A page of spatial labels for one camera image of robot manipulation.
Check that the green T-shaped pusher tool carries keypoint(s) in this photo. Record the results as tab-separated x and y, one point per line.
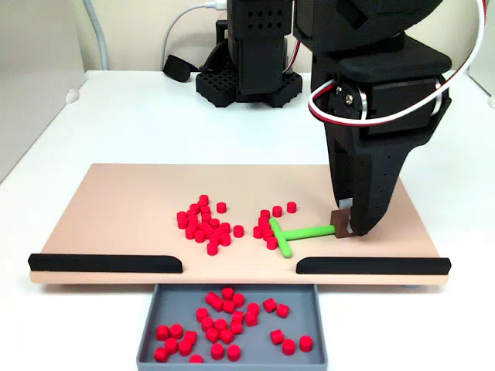
305	232

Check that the grey tray container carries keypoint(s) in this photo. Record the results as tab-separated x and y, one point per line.
257	349

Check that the white side panel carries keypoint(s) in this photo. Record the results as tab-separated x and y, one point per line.
35	96
485	46

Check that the black table clamp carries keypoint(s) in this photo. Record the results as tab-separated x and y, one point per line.
213	57

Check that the beige flat board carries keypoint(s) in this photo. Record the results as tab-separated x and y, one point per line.
116	201

